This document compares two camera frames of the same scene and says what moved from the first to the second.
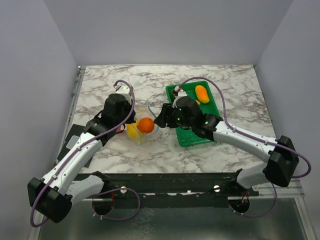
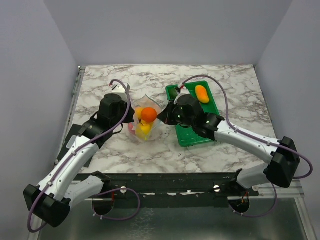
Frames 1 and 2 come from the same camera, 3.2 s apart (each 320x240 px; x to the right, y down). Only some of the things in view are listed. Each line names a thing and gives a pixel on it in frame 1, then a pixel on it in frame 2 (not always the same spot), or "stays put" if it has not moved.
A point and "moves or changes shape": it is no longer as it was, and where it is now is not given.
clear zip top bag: (143, 131) moves or changes shape
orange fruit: (146, 125) → (148, 114)
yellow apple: (133, 131) → (143, 129)
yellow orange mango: (201, 94) stays put
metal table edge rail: (80, 71) stays put
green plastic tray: (189, 137) stays put
